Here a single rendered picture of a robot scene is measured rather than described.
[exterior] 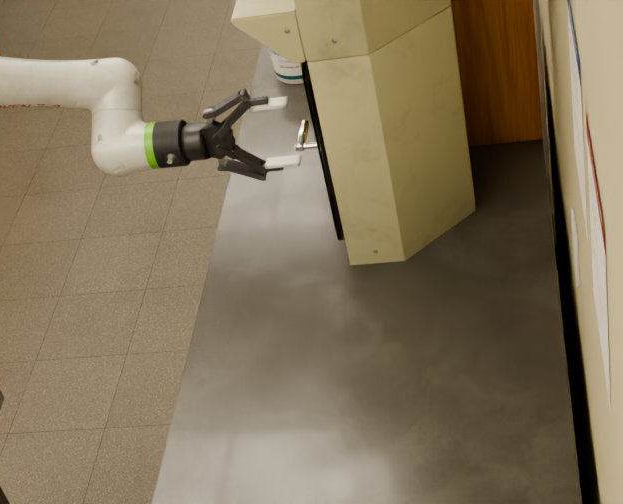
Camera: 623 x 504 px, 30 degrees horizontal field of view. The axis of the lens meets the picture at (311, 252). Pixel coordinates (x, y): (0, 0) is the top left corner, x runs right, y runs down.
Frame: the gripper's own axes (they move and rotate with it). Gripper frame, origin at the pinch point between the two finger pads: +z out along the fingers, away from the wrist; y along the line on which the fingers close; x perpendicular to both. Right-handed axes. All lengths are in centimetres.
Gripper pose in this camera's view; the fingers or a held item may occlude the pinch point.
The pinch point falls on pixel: (288, 132)
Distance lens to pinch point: 228.4
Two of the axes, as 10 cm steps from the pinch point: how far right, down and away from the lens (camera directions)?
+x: 0.9, -6.4, 7.6
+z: 9.8, -0.8, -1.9
